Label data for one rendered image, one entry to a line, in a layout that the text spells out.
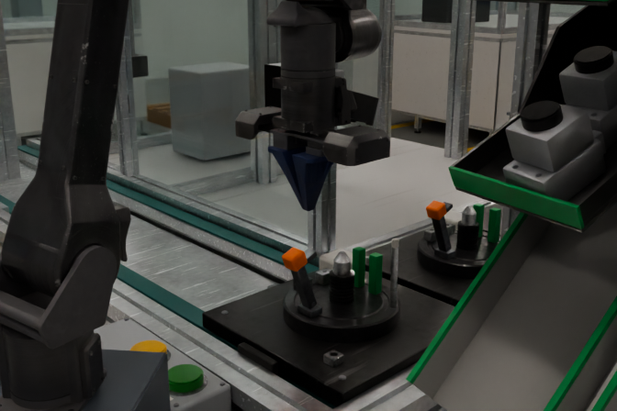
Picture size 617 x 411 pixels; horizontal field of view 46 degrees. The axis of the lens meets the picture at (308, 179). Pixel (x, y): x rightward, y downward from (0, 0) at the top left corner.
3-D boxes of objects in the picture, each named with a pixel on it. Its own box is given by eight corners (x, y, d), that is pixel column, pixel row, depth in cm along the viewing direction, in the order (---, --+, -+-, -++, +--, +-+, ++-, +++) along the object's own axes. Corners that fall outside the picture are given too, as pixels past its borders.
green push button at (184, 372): (179, 405, 72) (177, 388, 72) (157, 389, 75) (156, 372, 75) (211, 391, 75) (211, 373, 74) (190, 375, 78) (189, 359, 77)
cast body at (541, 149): (551, 215, 55) (532, 138, 52) (509, 198, 59) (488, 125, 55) (624, 158, 57) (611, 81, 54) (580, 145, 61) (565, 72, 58)
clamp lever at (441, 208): (446, 255, 99) (436, 210, 95) (434, 250, 100) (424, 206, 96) (462, 239, 101) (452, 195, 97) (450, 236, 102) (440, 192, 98)
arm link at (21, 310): (44, 357, 49) (34, 271, 47) (-29, 321, 54) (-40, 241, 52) (120, 320, 54) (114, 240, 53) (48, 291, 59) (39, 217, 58)
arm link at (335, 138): (352, 81, 67) (396, 74, 71) (229, 62, 80) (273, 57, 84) (351, 167, 69) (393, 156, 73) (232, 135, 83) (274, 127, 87)
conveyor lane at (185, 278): (342, 487, 74) (343, 402, 72) (16, 258, 134) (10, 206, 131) (499, 383, 93) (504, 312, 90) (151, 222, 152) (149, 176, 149)
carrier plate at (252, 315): (342, 411, 72) (342, 392, 71) (202, 327, 89) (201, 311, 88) (482, 332, 88) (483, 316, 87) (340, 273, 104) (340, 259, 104)
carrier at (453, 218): (488, 327, 88) (496, 231, 85) (347, 271, 105) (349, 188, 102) (584, 273, 104) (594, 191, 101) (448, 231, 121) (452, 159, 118)
